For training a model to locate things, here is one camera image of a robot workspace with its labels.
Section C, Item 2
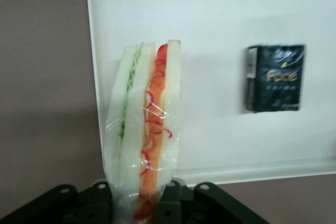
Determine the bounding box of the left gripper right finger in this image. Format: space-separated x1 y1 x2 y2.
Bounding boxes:
154 178 271 224

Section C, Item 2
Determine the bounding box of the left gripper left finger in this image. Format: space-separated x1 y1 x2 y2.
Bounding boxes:
0 181 116 224

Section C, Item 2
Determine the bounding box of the plastic sandwich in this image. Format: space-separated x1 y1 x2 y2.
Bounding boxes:
102 39 183 224

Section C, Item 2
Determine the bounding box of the white plastic tray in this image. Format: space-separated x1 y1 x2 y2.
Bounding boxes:
84 0 336 185

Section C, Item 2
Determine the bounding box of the black Face tissue pack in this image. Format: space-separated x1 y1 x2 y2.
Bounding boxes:
244 43 307 113

